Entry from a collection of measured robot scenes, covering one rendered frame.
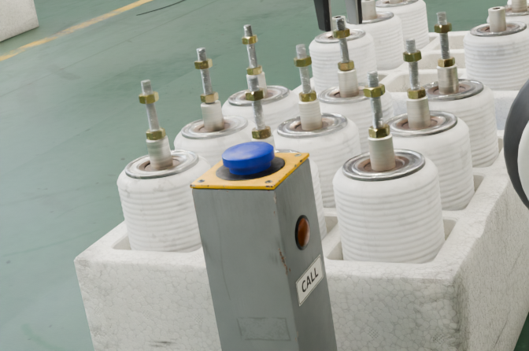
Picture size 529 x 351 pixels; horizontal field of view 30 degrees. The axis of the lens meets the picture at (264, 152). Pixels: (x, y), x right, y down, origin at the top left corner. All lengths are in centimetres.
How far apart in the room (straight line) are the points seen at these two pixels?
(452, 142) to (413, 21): 69
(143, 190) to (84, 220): 68
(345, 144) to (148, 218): 22
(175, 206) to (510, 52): 57
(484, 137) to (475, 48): 28
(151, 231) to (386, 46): 67
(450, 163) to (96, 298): 38
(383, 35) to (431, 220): 68
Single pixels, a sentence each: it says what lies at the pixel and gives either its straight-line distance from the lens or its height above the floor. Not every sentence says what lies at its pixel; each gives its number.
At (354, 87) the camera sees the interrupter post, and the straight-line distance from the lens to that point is 114.
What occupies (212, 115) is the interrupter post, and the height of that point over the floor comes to 27.
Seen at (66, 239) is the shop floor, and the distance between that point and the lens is 158.
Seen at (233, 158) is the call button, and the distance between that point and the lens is 73.
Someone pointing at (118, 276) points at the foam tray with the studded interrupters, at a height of 16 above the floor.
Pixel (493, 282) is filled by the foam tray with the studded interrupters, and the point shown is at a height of 11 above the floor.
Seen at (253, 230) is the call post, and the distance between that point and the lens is 73.
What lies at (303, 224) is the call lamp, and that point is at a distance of 75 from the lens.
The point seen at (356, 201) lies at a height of 24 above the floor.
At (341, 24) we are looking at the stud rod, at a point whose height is 33.
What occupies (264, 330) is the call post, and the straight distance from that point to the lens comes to 77.
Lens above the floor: 55
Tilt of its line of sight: 18 degrees down
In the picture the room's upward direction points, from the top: 9 degrees counter-clockwise
